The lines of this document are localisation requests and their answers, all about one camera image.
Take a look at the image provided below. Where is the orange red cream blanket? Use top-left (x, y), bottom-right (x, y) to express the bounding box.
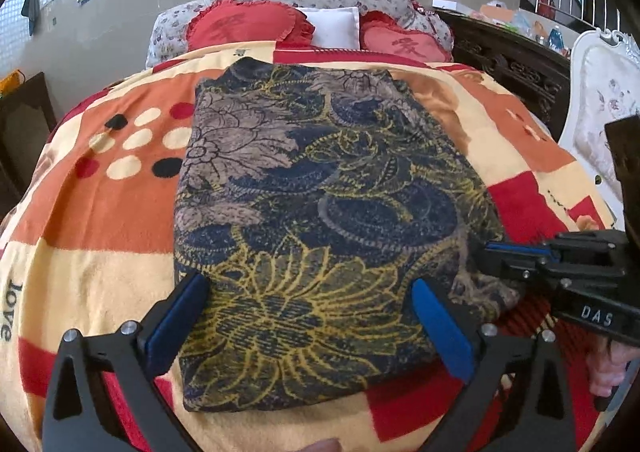
top-left (1, 42), bottom-right (611, 451)

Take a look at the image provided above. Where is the dark carved wooden cabinet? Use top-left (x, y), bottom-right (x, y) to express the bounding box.
top-left (437, 9), bottom-right (570, 140)

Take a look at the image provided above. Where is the right red heart cushion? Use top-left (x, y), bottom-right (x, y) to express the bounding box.
top-left (359, 10), bottom-right (452, 62)

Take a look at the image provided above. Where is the left red heart cushion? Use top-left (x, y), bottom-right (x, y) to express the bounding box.
top-left (186, 0), bottom-right (314, 52)

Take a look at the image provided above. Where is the dark cloth hanging on wall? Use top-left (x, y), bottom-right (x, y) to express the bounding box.
top-left (21, 0), bottom-right (40, 36)

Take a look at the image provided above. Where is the white square pillow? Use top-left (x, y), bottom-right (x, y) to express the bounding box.
top-left (298, 7), bottom-right (360, 50)

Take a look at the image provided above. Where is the navy floral patterned garment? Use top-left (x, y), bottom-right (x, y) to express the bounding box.
top-left (174, 58), bottom-right (521, 412)

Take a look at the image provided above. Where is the person's right hand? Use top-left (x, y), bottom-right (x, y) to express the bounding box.
top-left (587, 335), bottom-right (639, 398)

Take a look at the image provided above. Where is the white ornate chair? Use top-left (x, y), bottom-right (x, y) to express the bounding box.
top-left (559, 29), bottom-right (639, 230)

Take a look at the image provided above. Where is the dark wooden side table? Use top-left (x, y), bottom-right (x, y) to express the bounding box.
top-left (0, 72), bottom-right (58, 216)

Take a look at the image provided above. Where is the yellow bag on table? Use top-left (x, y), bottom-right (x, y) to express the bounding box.
top-left (0, 69), bottom-right (26, 97)

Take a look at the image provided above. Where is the red heart cushion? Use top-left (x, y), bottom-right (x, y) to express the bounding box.
top-left (186, 0), bottom-right (314, 52)
top-left (359, 10), bottom-right (452, 62)

